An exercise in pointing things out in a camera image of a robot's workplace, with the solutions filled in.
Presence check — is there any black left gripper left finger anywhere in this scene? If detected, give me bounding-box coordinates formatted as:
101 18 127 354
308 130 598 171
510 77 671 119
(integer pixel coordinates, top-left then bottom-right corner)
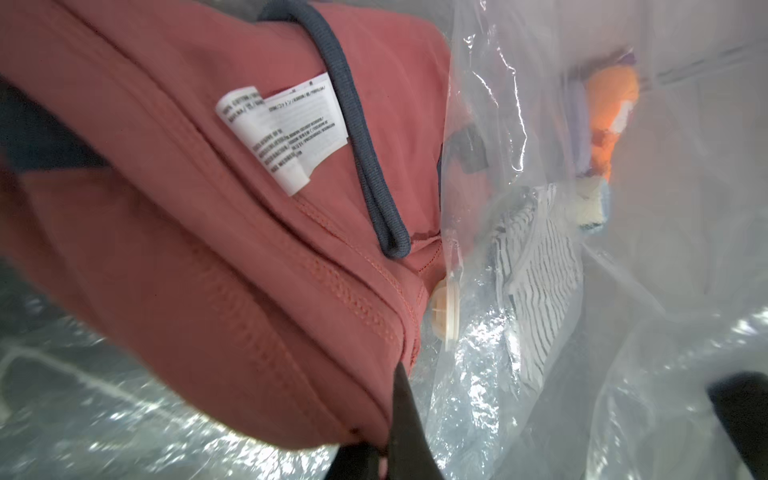
324 443 379 480

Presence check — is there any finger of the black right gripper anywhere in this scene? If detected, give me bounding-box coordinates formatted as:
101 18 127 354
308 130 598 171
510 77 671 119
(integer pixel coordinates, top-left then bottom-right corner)
707 372 767 479

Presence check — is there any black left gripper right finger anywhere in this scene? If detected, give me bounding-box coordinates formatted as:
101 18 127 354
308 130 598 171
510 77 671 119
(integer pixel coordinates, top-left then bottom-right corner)
387 363 444 480

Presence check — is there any clear plastic vacuum bag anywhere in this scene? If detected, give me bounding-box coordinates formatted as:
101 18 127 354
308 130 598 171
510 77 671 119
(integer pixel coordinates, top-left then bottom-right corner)
1 1 767 479

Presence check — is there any thin striped white shirt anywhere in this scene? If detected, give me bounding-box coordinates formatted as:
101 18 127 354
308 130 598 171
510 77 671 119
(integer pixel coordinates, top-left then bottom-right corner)
491 184 583 387

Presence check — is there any red shirt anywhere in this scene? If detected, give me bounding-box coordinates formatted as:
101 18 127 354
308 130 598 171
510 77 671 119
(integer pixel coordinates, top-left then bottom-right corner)
1 1 469 449

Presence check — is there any purple glasses case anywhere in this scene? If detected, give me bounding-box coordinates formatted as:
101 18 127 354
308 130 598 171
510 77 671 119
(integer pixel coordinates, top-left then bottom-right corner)
565 79 592 176

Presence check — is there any orange plush toy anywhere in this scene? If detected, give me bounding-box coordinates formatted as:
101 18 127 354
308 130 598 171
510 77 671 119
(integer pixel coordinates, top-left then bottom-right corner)
585 49 640 181

